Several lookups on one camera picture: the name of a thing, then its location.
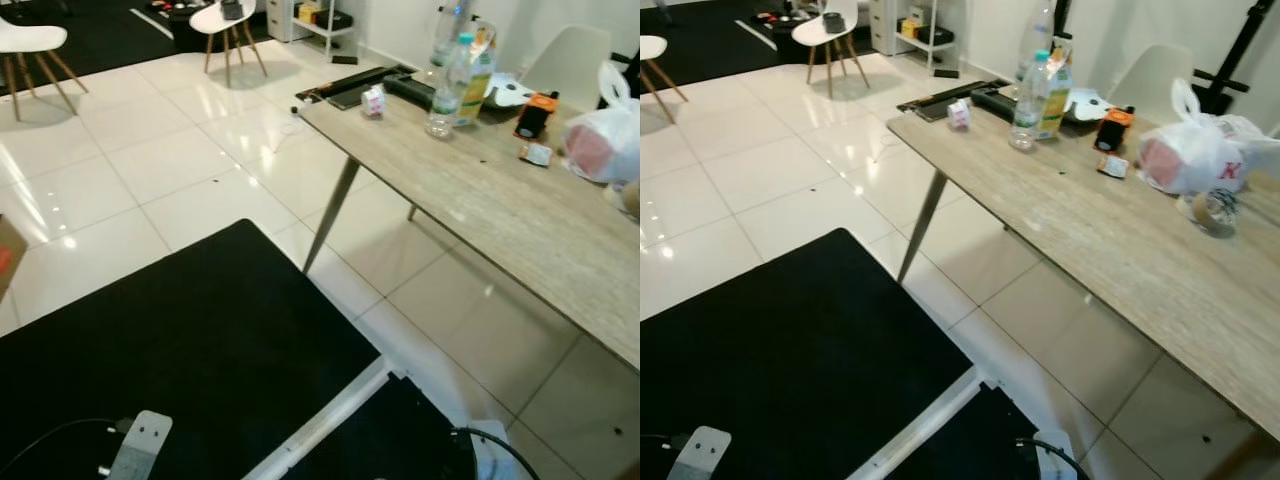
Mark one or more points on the small pink white carton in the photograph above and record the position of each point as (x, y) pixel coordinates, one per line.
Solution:
(959, 114)
(374, 102)

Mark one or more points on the small black box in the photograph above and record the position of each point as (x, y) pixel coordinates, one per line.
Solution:
(232, 10)
(832, 22)

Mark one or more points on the black tripod stand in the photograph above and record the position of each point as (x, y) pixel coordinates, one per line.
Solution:
(1240, 50)

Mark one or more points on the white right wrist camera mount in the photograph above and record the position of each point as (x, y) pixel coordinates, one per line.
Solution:
(1052, 462)
(492, 455)

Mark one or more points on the clear bottle green cap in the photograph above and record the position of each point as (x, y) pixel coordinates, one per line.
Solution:
(1028, 105)
(445, 95)

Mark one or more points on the white shelf unit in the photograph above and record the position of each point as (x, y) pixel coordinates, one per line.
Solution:
(325, 22)
(925, 38)

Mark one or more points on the orange black device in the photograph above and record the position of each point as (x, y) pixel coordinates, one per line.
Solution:
(1114, 130)
(535, 118)

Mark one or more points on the small snack packet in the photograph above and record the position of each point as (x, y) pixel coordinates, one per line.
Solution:
(536, 154)
(1112, 166)

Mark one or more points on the black floor mat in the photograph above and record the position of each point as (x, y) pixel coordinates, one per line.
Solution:
(800, 360)
(180, 350)

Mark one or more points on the tall clear plastic bottle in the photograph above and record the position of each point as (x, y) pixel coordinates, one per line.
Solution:
(450, 20)
(1038, 30)

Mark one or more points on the white chair wooden legs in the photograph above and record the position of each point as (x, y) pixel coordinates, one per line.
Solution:
(25, 38)
(650, 47)

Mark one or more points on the brown cardboard box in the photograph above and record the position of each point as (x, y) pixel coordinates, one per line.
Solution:
(8, 255)

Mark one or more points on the cream plastic chair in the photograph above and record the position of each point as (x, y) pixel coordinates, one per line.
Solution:
(570, 60)
(1150, 75)

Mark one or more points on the long black flat device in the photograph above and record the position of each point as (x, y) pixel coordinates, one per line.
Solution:
(360, 90)
(960, 96)

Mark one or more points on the white plastic bag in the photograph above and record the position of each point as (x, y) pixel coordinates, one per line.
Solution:
(600, 140)
(1190, 150)

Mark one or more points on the light wood table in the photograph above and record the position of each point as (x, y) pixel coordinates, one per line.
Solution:
(1120, 240)
(500, 200)

